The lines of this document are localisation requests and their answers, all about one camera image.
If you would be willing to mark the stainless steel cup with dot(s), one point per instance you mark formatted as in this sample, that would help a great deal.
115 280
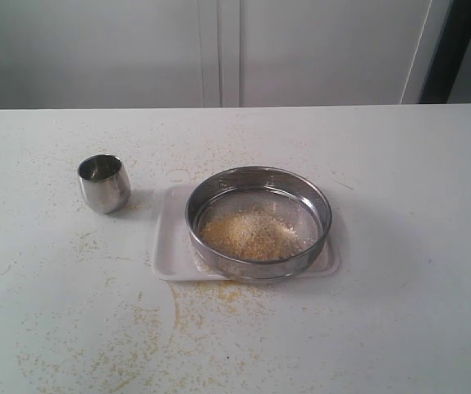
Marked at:
104 183

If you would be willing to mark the white rice grains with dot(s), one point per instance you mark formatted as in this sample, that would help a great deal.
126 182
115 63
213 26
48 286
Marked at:
252 236

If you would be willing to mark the round steel mesh sieve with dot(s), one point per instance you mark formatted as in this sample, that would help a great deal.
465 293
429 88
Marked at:
310 217

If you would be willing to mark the white rectangular plastic tray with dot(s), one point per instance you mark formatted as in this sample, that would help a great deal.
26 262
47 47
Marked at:
176 260

